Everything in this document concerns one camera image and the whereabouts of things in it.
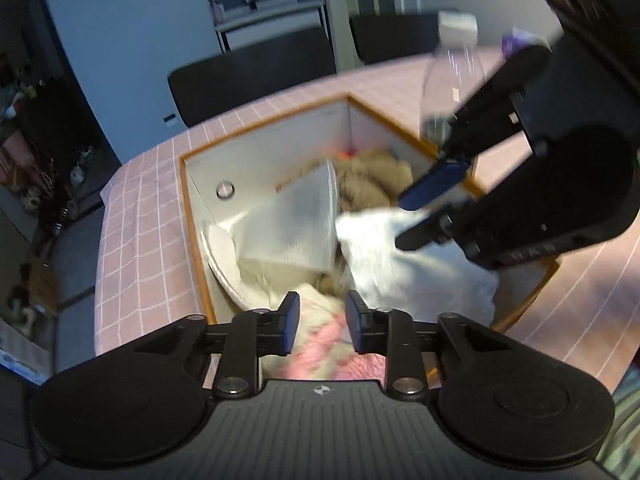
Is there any white round cloth pad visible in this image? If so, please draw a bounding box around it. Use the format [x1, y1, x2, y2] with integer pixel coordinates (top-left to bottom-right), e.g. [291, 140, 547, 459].
[198, 221, 320, 311]

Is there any white towel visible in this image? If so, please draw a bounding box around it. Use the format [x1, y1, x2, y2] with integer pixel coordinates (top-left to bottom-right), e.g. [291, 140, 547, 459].
[335, 208, 499, 325]

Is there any pink knitted cloth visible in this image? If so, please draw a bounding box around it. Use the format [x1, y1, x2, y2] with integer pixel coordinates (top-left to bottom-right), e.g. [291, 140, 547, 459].
[260, 284, 385, 382]

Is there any brown plush fabric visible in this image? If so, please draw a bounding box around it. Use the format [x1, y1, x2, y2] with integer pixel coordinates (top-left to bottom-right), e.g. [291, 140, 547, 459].
[294, 146, 416, 212]

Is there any translucent pink mesh bag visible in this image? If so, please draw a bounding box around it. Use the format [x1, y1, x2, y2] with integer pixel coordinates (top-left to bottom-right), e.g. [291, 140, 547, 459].
[231, 162, 338, 272]

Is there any clear plastic water bottle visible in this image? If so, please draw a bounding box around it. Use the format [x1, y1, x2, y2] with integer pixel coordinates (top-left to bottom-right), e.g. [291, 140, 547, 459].
[420, 10, 485, 148]

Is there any purple tissue pack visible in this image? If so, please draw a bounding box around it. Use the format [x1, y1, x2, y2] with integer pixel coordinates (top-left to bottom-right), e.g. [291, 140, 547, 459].
[500, 27, 550, 60]

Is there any black chair right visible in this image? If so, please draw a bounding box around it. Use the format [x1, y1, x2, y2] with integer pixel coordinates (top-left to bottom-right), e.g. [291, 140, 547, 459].
[349, 11, 439, 65]

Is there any black chair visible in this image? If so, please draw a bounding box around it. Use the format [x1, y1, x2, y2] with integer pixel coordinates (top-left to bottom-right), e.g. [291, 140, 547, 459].
[349, 11, 439, 65]
[168, 27, 336, 128]

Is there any orange storage box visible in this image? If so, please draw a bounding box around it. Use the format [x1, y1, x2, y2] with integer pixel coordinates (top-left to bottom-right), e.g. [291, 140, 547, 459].
[178, 91, 561, 380]

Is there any pink checkered tablecloth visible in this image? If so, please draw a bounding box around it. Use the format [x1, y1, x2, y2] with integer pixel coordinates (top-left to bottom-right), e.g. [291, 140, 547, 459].
[93, 55, 639, 388]

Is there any black chair left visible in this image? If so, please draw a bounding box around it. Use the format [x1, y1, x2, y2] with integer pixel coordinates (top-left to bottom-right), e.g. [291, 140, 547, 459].
[168, 27, 336, 128]

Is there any white cabinet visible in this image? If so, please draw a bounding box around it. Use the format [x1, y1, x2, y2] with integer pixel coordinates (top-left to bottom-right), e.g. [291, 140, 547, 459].
[215, 0, 331, 53]

